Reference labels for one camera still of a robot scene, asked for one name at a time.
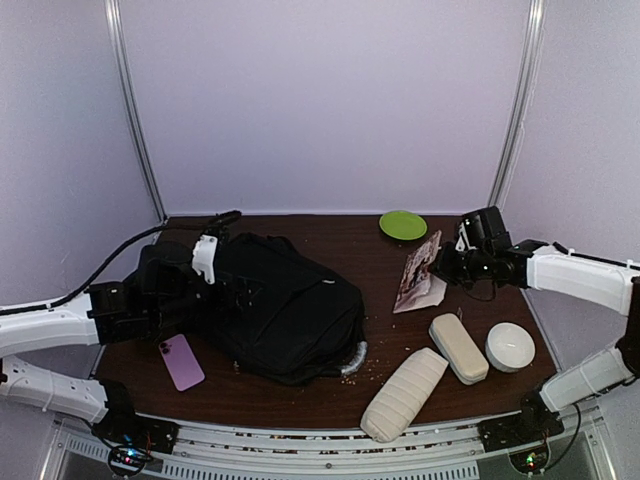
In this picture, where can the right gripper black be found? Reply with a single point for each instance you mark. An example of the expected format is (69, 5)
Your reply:
(441, 265)

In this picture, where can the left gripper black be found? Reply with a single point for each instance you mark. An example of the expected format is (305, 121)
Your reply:
(240, 306)

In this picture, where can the purple illustrated paperback book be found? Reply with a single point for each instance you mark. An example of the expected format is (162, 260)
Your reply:
(419, 288)

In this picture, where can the beige glasses case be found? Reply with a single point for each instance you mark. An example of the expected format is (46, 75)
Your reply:
(457, 346)

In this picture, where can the black student backpack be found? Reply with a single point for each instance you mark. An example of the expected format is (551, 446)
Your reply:
(313, 323)

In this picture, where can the pink smartphone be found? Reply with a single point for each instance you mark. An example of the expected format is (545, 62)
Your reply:
(181, 363)

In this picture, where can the beige fabric pencil pouch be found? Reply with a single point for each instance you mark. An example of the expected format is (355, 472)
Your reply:
(403, 395)

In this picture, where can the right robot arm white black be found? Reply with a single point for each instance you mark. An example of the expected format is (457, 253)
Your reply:
(482, 250)

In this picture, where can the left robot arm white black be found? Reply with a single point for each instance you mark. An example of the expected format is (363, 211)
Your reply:
(159, 298)

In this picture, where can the green plate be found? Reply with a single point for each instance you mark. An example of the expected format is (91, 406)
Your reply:
(403, 225)

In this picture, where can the white bowl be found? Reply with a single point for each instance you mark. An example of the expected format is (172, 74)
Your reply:
(509, 347)

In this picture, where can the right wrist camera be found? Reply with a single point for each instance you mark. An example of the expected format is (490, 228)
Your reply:
(468, 235)

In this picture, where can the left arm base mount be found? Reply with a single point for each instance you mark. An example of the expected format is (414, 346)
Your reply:
(131, 438)

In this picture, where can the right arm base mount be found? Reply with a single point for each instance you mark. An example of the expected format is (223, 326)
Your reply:
(525, 435)

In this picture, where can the front aluminium rail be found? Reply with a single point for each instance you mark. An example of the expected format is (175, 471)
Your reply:
(445, 450)

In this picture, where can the right aluminium frame post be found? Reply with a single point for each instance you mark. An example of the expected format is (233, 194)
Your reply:
(524, 91)

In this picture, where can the aluminium frame post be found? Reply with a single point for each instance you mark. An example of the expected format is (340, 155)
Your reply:
(524, 91)
(117, 37)

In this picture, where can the left aluminium frame post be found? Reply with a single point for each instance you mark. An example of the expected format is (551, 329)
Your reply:
(117, 37)

